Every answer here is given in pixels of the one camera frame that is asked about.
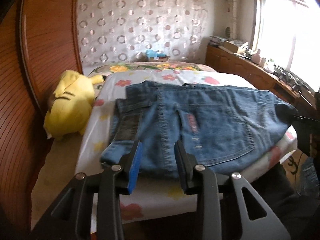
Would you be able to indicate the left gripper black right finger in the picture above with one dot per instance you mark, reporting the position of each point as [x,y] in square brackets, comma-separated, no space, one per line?
[188,169]

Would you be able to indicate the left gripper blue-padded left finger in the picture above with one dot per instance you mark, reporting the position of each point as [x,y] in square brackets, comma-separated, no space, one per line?
[121,178]

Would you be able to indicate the blue denim jeans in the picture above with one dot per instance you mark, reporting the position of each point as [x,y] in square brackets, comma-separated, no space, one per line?
[226,128]

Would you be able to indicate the wooden side cabinet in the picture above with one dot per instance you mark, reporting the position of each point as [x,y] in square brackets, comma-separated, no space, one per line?
[225,62]

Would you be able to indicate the white floral strawberry bedsheet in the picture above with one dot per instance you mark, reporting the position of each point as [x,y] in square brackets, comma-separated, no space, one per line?
[156,197]

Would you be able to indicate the yellow Pikachu plush toy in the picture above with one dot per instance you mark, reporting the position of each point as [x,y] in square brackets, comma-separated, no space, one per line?
[70,104]

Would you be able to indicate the white bottle on cabinet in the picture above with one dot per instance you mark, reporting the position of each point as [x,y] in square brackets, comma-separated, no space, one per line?
[256,58]

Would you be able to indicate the bright window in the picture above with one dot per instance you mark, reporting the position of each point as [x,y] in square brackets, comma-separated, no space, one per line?
[287,33]

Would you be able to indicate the colourful floral quilt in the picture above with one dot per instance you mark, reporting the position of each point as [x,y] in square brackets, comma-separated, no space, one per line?
[111,68]

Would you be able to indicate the blue toy on box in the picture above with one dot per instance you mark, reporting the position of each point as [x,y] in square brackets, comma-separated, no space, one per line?
[156,56]

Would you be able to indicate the cardboard box on cabinet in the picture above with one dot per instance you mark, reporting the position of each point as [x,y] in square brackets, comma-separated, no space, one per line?
[236,46]

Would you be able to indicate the sheer circle-patterned curtain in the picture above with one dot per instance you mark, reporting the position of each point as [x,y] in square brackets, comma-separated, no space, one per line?
[128,30]

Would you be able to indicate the wooden slatted wardrobe door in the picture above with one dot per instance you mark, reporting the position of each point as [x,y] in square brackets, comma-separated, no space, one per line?
[38,43]

